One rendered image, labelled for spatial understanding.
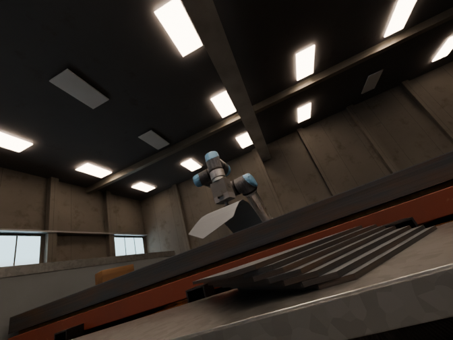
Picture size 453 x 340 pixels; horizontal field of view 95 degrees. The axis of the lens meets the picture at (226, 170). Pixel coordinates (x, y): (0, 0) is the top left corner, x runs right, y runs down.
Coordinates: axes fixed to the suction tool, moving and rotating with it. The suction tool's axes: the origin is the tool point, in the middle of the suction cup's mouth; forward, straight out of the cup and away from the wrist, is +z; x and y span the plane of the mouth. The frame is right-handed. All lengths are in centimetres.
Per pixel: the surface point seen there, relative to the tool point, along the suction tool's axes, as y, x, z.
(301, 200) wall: -131, 985, -145
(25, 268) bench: -73, -50, -2
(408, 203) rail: 56, -29, 22
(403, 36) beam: 462, 742, -485
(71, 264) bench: -76, -31, -1
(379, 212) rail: 51, -30, 22
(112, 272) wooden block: -34, -37, 12
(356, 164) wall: 161, 1055, -206
